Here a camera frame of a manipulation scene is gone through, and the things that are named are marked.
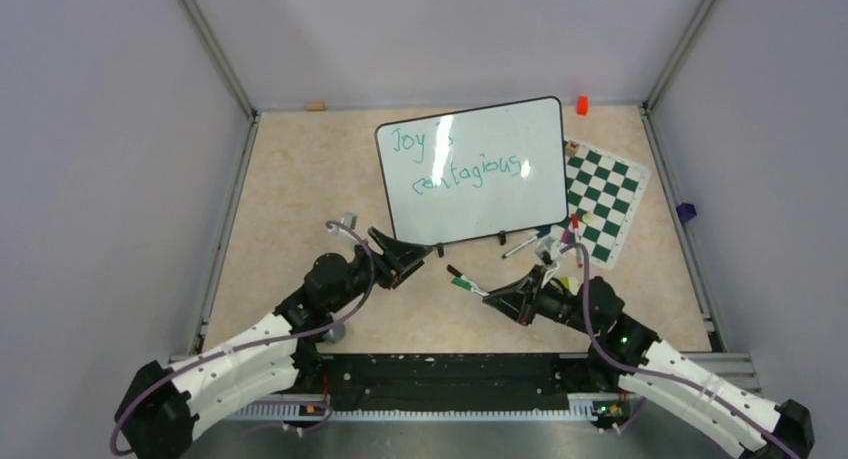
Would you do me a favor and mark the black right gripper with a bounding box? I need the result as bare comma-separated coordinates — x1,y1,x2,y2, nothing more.
485,264,600,336

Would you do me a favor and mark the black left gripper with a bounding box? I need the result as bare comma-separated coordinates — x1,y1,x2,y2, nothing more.
327,227,432,314

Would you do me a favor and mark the white whiteboard black frame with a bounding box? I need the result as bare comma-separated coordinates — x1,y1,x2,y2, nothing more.
374,96,569,245

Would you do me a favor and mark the green marker cap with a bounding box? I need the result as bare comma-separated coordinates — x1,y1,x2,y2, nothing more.
451,278,473,290

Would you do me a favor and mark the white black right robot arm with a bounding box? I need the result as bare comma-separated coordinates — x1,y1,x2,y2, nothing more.
482,266,815,458

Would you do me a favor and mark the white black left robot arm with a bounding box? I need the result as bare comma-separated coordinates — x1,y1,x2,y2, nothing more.
109,221,432,458

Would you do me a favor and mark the black capped marker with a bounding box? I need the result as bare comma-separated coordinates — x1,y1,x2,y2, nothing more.
446,264,470,282

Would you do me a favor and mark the blue capped marker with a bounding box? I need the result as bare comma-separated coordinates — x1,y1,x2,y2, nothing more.
501,226,550,259

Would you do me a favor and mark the grey black microphone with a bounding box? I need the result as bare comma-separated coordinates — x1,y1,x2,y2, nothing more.
322,323,347,344

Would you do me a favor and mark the green white chess mat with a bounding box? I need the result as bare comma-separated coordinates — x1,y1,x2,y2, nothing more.
548,137,651,270

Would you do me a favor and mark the wooden chess cube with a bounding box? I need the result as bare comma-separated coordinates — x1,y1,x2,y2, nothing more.
565,141,580,158

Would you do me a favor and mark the small wooden block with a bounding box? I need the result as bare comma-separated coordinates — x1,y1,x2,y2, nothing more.
305,101,326,112

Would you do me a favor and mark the purple toy block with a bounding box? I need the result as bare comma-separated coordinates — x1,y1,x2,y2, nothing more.
675,203,698,224

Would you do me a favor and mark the orange toy block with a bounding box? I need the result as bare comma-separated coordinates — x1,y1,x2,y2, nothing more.
575,95,590,116

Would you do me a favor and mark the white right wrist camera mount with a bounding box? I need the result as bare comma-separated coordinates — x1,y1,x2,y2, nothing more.
535,236,563,285

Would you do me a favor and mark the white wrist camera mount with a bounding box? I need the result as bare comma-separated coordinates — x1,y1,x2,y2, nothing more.
535,236,563,285
338,212,358,232

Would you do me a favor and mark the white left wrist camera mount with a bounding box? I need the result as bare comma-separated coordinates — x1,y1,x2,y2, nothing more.
338,212,358,232

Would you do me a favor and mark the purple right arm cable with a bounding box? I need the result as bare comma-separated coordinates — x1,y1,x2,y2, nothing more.
559,242,806,459

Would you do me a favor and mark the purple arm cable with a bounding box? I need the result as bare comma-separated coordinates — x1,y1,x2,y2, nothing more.
559,242,806,459
109,220,376,457

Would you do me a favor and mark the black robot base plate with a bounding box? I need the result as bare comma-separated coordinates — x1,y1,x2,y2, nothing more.
289,353,626,413

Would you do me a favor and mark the aluminium frame rail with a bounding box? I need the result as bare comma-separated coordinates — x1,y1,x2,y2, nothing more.
165,353,763,437

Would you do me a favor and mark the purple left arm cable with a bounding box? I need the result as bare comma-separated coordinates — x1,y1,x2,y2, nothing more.
109,220,376,457

